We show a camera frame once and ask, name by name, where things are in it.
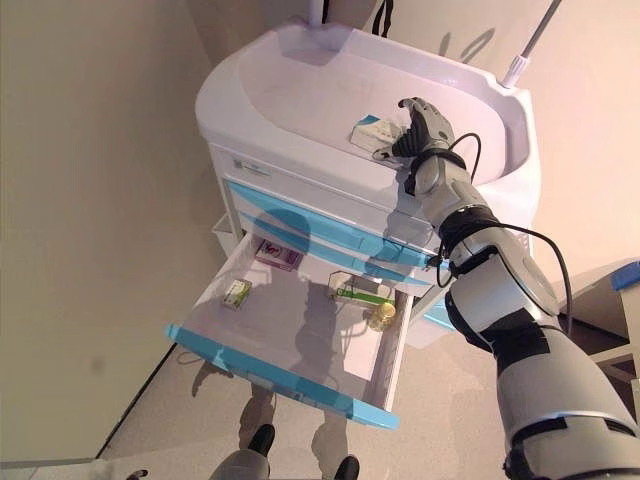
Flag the metal IV pole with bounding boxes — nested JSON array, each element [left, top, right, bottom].
[[502, 0, 564, 89]]

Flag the white blue medicine box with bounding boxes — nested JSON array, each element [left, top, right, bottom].
[[349, 113, 406, 151]]

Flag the yellow medicine bottle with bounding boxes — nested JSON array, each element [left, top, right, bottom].
[[368, 300, 397, 334]]

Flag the grey left robot leg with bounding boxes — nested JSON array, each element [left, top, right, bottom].
[[212, 423, 277, 480]]

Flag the white wire side rack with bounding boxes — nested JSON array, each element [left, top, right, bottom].
[[212, 212, 236, 246]]

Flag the green white medicine box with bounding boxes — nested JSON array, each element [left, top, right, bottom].
[[327, 270, 394, 306]]

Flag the small green medicine box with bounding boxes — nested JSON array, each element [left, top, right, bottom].
[[222, 278, 252, 311]]

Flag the purple medicine box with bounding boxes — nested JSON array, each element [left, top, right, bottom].
[[255, 238, 304, 271]]

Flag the white hospital bed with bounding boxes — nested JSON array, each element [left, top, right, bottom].
[[569, 257, 640, 401]]

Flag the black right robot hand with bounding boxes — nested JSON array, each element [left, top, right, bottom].
[[372, 97, 456, 164]]

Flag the blue bed corner bumper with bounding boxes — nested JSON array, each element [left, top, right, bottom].
[[612, 267, 640, 290]]

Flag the blue white cart drawer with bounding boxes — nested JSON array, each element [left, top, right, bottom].
[[222, 179, 441, 251], [239, 212, 436, 287], [164, 232, 416, 431]]

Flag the black strap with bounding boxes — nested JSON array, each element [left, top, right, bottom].
[[372, 0, 396, 37]]

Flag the white medical cart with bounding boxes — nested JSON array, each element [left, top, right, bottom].
[[192, 22, 541, 431]]

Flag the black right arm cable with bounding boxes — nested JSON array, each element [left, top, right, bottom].
[[429, 132, 574, 341]]

